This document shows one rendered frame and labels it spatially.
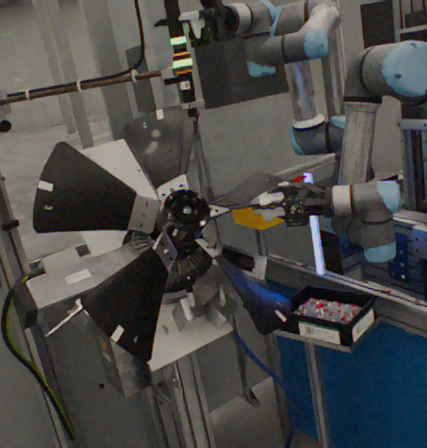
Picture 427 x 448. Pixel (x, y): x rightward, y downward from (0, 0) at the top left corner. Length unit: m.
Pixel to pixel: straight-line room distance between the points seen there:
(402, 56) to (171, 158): 0.61
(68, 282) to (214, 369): 1.27
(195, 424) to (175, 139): 0.83
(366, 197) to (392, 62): 0.30
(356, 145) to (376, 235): 0.24
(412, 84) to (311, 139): 0.78
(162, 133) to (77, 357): 1.01
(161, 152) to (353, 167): 0.50
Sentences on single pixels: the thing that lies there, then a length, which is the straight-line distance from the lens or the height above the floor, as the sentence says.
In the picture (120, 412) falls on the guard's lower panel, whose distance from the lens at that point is 2.33.
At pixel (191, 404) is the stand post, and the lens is 1.66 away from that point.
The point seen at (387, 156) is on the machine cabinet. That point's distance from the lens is 5.50.
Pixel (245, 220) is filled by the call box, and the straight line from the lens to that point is 1.86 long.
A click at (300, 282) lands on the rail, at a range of 1.80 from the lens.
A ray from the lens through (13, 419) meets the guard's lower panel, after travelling 2.17.
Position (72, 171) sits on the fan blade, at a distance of 1.34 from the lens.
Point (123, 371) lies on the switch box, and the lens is 1.72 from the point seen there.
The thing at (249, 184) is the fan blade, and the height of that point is 1.20.
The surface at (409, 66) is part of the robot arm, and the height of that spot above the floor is 1.47.
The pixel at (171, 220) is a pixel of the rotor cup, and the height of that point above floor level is 1.21.
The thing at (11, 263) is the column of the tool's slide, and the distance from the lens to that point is 1.80.
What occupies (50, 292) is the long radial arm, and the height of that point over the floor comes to 1.11.
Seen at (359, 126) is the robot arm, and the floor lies 1.33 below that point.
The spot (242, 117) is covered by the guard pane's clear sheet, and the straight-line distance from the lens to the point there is 2.34.
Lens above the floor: 1.57
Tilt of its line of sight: 17 degrees down
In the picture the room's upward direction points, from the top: 11 degrees counter-clockwise
